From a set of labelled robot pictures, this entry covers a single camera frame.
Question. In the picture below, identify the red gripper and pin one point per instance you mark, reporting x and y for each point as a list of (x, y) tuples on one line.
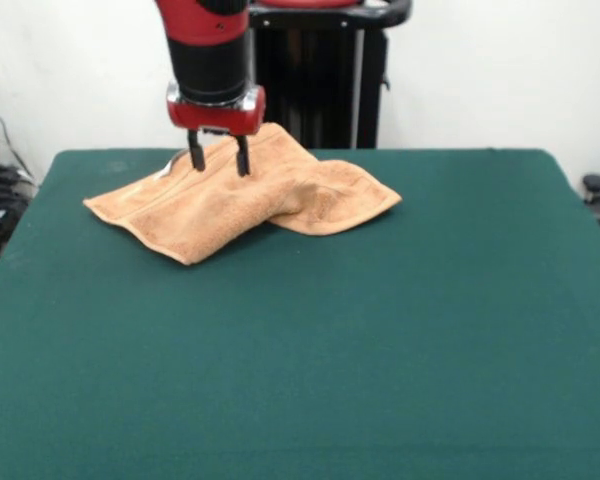
[(215, 117)]

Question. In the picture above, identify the tan terry towel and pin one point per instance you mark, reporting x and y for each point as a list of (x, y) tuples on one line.
[(280, 200)]

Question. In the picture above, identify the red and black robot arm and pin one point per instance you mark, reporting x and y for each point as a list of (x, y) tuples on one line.
[(210, 45)]

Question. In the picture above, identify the dark green table cloth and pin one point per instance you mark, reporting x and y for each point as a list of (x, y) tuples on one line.
[(180, 375)]

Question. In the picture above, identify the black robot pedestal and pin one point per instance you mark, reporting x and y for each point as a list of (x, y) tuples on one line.
[(320, 90)]

